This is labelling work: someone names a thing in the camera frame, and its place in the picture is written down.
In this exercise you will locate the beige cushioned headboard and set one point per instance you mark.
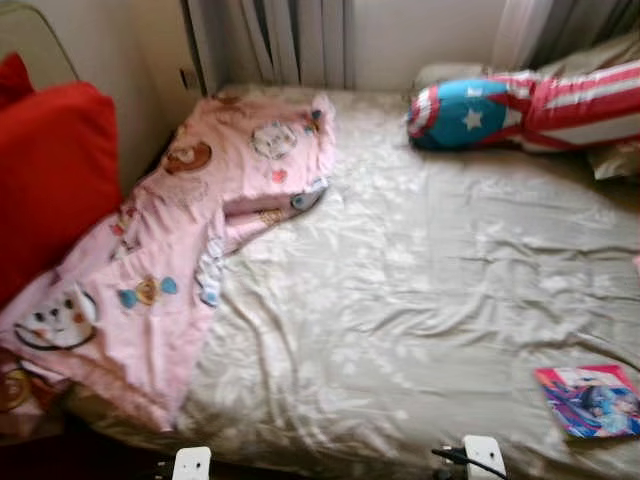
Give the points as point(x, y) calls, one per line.
point(35, 40)

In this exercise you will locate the grey striped curtain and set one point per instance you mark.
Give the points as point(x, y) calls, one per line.
point(300, 40)
point(560, 25)

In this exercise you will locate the beige floral bedspread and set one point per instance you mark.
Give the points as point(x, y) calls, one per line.
point(420, 280)

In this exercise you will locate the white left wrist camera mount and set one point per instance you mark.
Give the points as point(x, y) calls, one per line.
point(192, 465)

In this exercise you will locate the small red pillow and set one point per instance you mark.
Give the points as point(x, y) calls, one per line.
point(12, 80)

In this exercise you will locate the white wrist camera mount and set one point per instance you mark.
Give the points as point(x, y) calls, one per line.
point(192, 465)
point(485, 455)

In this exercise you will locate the beige floral pillow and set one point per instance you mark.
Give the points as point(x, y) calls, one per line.
point(600, 55)
point(615, 160)

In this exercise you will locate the large red pillow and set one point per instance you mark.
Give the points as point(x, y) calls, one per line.
point(55, 180)

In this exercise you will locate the colourful manga comic book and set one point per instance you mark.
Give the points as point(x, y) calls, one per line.
point(590, 400)

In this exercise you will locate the blue star striped pillow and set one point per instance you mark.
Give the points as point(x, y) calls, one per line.
point(470, 115)

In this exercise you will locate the pink cartoon print blanket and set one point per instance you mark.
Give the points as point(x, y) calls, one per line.
point(150, 240)

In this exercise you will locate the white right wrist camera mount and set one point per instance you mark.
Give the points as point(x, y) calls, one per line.
point(485, 455)

